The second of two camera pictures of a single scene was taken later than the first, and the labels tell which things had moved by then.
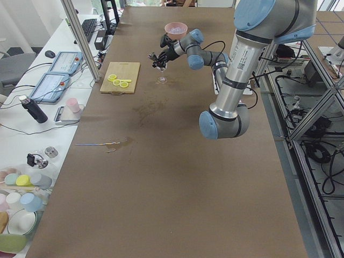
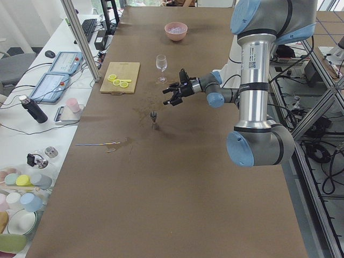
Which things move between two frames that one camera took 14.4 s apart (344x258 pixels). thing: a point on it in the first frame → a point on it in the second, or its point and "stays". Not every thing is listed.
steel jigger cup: [160, 65] → [153, 115]
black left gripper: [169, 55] → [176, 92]
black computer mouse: [50, 54] stays
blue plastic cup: [31, 203] stays
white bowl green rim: [21, 222] stays
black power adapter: [101, 40] stays
